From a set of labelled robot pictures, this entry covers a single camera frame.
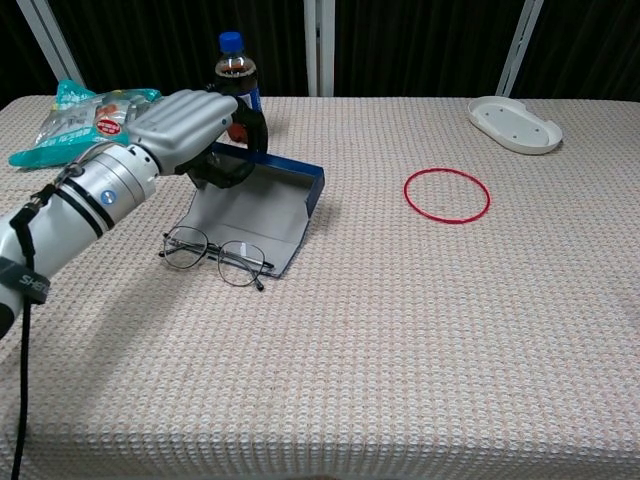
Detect blue floral glasses case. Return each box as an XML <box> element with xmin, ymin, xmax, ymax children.
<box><xmin>174</xmin><ymin>141</ymin><xmax>326</xmax><ymax>279</ymax></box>

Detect white oval plastic tray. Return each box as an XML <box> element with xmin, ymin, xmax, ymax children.
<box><xmin>467</xmin><ymin>95</ymin><xmax>564</xmax><ymax>156</ymax></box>

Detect cola bottle with blue cap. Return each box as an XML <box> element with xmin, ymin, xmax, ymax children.
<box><xmin>205</xmin><ymin>31</ymin><xmax>267</xmax><ymax>146</ymax></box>

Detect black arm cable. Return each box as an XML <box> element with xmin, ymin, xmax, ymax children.
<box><xmin>8</xmin><ymin>162</ymin><xmax>86</xmax><ymax>480</ymax></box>

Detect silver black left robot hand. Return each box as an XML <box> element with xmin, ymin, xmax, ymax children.
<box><xmin>123</xmin><ymin>88</ymin><xmax>270</xmax><ymax>190</ymax></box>

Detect round metal-rimmed eyeglasses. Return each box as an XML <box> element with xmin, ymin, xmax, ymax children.
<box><xmin>158</xmin><ymin>225</ymin><xmax>275</xmax><ymax>292</ymax></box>

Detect beige waffle tablecloth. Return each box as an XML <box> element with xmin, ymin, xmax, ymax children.
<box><xmin>0</xmin><ymin>94</ymin><xmax>640</xmax><ymax>480</ymax></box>

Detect red ring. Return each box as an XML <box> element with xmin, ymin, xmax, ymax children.
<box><xmin>403</xmin><ymin>167</ymin><xmax>491</xmax><ymax>225</ymax></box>

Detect teal snack bag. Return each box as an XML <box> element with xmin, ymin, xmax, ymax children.
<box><xmin>8</xmin><ymin>78</ymin><xmax>163</xmax><ymax>169</ymax></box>

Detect grey aluminium extrusion bar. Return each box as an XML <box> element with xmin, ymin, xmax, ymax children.
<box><xmin>303</xmin><ymin>0</ymin><xmax>336</xmax><ymax>98</ymax></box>
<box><xmin>15</xmin><ymin>0</ymin><xmax>86</xmax><ymax>87</ymax></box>
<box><xmin>494</xmin><ymin>0</ymin><xmax>545</xmax><ymax>98</ymax></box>

